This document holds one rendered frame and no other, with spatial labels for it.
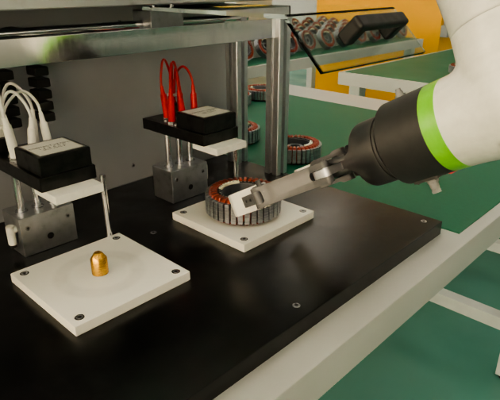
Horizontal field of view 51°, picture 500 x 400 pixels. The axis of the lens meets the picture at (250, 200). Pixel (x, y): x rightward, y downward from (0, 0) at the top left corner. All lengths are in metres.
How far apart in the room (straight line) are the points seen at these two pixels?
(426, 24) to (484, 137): 3.67
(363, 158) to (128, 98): 0.47
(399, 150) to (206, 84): 0.55
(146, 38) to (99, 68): 0.17
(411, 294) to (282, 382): 0.24
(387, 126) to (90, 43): 0.37
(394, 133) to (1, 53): 0.42
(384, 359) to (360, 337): 1.16
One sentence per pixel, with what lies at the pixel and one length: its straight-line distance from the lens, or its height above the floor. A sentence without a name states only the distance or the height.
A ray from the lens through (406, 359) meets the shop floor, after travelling 1.79.
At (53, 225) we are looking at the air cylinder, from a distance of 0.74.
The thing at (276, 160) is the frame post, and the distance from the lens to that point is 0.95.
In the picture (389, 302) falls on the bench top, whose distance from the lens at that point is 0.65.
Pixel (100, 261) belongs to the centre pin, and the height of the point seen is 0.80.
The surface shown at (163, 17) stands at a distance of 0.82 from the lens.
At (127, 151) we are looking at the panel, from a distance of 0.93.
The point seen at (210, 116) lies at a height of 0.92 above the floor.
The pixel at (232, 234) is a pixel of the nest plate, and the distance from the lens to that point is 0.71.
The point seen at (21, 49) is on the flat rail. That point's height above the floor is 1.03.
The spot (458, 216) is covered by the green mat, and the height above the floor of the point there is 0.75.
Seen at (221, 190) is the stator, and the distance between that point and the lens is 0.77.
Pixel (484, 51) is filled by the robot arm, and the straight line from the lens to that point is 0.50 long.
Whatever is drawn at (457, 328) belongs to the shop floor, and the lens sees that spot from 1.97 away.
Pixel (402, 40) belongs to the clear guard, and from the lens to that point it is 0.77.
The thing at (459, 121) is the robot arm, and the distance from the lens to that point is 0.51.
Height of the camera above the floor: 1.10
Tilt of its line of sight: 23 degrees down
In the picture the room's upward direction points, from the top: straight up
